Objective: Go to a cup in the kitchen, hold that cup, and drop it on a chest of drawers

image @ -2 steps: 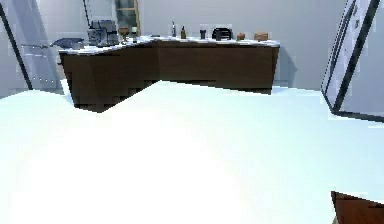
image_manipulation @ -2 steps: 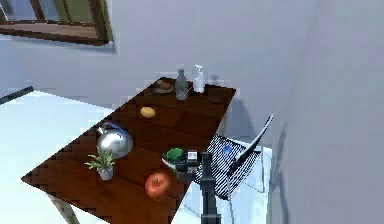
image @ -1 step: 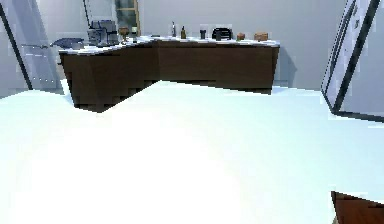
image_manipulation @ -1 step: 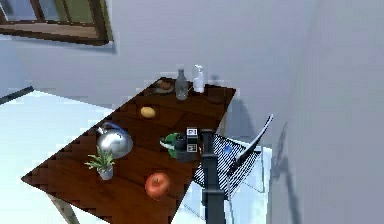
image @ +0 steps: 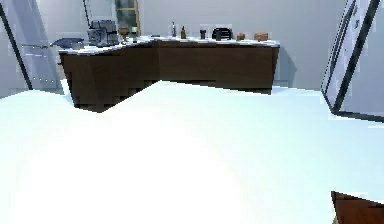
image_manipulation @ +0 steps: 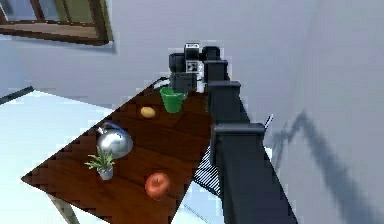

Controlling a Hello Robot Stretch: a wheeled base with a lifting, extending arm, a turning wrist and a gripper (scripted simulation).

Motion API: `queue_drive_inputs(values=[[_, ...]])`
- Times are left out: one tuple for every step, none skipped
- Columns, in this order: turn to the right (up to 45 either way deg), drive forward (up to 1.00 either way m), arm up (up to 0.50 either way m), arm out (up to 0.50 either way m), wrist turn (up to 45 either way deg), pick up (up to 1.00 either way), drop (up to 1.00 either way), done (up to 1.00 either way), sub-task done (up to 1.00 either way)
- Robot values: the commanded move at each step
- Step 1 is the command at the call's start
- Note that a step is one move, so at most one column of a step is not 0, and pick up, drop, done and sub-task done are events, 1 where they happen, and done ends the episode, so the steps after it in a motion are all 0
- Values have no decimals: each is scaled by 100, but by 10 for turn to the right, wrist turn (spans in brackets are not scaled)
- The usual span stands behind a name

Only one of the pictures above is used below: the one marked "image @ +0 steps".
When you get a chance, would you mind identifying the dark blue pan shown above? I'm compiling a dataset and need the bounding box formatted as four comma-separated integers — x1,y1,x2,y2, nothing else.
49,37,86,49

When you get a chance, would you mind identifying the reddish brown wooden furniture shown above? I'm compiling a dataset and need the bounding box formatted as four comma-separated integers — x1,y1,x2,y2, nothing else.
330,190,384,224

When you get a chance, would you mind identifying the wooden framed window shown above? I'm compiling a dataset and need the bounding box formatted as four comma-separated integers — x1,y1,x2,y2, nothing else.
114,0,141,37

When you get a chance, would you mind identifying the dark brown kitchen counter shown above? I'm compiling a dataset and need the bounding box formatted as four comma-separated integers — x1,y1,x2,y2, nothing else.
58,35,281,114

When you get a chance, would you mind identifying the brown goblet cup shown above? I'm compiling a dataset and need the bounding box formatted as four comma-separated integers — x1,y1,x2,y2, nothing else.
118,26,130,44

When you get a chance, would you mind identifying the black toaster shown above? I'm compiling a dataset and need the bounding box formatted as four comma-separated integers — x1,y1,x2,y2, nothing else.
211,27,233,41

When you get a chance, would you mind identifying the white fridge with black trim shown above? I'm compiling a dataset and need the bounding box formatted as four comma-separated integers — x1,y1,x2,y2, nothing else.
320,0,384,123

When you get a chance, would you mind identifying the pale grey room door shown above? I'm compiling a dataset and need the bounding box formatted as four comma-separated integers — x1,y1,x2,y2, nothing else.
0,0,65,92

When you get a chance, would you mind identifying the grey coffee machine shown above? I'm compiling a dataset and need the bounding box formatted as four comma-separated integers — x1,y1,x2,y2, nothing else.
87,19,120,47

